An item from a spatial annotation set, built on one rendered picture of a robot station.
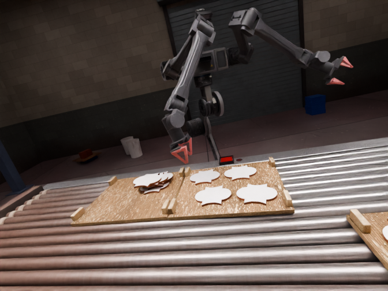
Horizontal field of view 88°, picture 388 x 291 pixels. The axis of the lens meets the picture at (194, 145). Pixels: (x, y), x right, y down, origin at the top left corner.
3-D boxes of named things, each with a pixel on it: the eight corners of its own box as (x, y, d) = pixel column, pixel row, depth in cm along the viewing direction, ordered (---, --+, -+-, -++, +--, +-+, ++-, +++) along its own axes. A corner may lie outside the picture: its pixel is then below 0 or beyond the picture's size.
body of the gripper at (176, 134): (189, 136, 90) (182, 121, 88) (185, 143, 81) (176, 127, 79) (176, 141, 92) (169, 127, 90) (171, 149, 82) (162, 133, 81)
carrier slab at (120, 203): (116, 181, 112) (115, 179, 112) (186, 173, 103) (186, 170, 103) (71, 227, 80) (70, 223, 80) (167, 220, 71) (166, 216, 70)
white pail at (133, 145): (129, 159, 443) (123, 144, 431) (132, 155, 471) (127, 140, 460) (142, 156, 442) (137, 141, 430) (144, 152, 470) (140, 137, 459)
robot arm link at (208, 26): (219, 17, 96) (201, 4, 92) (215, 35, 90) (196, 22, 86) (178, 74, 132) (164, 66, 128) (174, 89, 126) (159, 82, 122)
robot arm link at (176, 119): (186, 107, 88) (168, 98, 85) (196, 103, 78) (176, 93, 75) (176, 132, 87) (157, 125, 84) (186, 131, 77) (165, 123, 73)
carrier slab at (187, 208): (188, 173, 103) (187, 170, 102) (273, 163, 93) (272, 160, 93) (168, 220, 71) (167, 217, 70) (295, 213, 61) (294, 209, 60)
